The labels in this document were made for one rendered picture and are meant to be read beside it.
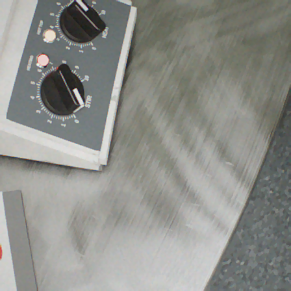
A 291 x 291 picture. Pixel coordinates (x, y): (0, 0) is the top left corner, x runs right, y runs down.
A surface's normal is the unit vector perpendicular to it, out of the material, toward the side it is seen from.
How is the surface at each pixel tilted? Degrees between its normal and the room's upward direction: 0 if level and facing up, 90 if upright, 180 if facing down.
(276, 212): 0
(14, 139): 90
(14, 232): 0
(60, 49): 30
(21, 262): 0
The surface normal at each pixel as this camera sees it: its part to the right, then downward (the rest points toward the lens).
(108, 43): 0.48, -0.25
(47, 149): -0.15, 0.92
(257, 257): -0.02, -0.37
